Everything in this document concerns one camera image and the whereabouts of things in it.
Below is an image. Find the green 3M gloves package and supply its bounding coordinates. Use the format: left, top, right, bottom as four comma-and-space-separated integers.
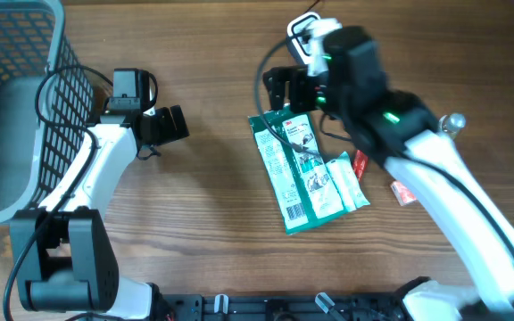
248, 109, 348, 235

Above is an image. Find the red white tube package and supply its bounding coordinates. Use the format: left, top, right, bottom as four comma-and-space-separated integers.
352, 150, 369, 181

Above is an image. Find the teal toothbrush package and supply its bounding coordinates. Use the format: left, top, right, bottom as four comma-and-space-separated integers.
326, 152, 370, 212

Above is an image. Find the pink Kleenex tissue pack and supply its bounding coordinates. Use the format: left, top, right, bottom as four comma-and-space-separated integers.
391, 181, 418, 206

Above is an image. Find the yellow oil bottle silver cap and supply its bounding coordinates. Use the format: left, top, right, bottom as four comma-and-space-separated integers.
438, 113, 466, 139

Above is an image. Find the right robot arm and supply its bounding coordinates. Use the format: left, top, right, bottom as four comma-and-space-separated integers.
254, 20, 514, 320

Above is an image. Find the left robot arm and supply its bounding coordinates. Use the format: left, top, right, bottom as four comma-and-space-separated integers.
2, 65, 189, 320

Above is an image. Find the white barcode scanner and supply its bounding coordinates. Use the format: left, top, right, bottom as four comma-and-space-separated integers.
286, 12, 320, 65

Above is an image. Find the grey plastic mesh basket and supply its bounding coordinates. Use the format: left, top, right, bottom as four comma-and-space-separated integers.
0, 0, 95, 224

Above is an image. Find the right camera cable black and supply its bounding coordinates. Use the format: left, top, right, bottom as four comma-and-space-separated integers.
253, 38, 514, 295

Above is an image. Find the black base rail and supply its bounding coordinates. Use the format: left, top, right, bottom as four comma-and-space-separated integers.
159, 292, 411, 321

